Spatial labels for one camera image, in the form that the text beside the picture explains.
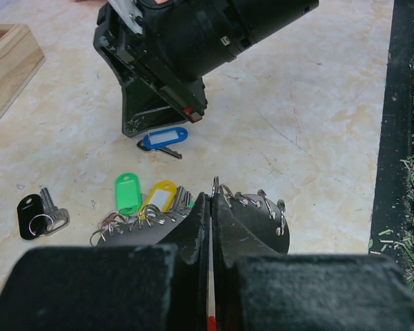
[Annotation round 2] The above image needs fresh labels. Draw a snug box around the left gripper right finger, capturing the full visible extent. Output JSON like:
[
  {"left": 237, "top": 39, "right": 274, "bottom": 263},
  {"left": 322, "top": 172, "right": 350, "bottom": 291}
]
[{"left": 211, "top": 194, "right": 414, "bottom": 330}]

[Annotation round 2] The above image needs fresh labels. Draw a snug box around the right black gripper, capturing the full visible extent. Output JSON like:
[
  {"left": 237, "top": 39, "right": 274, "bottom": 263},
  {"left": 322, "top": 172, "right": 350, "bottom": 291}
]
[{"left": 94, "top": 1, "right": 235, "bottom": 137}]

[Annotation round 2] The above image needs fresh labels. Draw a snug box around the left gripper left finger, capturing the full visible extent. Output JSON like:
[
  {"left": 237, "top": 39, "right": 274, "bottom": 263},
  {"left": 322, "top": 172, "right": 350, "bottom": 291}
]
[{"left": 0, "top": 192, "right": 211, "bottom": 331}]

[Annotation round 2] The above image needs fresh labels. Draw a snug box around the blue tag key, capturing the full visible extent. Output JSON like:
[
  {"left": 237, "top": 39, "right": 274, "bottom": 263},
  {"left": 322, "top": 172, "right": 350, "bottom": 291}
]
[{"left": 137, "top": 127, "right": 189, "bottom": 160}]

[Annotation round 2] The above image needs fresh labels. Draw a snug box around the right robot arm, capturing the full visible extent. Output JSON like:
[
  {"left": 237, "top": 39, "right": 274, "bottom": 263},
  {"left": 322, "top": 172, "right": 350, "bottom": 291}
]
[{"left": 93, "top": 1, "right": 319, "bottom": 137}]

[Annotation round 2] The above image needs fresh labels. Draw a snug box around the green key tag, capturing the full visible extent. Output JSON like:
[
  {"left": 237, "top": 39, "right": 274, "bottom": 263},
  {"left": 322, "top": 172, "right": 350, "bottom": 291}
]
[{"left": 115, "top": 173, "right": 142, "bottom": 216}]

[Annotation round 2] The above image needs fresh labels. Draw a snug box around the yellow key tag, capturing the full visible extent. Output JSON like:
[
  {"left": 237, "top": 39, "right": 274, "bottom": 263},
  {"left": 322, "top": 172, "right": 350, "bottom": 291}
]
[{"left": 138, "top": 181, "right": 177, "bottom": 221}]

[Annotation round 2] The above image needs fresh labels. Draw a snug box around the wooden clothes rack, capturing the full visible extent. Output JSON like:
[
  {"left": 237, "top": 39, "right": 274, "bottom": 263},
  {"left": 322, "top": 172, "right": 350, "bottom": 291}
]
[{"left": 0, "top": 24, "right": 45, "bottom": 119}]

